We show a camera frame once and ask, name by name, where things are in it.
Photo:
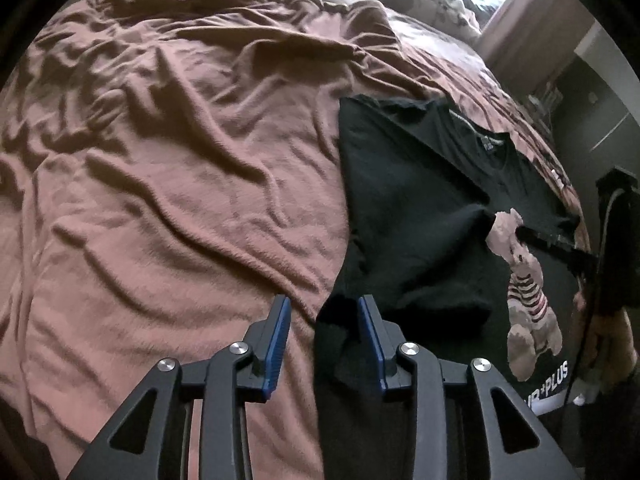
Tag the black bear print t-shirt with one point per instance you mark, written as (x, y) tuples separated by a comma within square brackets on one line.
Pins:
[(415, 200)]

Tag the brown blanket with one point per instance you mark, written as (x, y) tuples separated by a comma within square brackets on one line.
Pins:
[(175, 160)]

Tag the white plush toy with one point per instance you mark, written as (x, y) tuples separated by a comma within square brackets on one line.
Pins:
[(457, 12)]

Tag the person's right forearm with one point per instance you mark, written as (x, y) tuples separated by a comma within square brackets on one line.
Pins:
[(617, 345)]

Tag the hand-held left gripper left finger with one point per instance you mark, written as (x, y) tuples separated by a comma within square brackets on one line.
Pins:
[(277, 345)]

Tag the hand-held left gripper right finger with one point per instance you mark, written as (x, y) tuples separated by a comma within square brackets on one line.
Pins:
[(372, 347)]

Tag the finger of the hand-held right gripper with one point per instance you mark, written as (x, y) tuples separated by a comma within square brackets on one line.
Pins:
[(555, 250)]

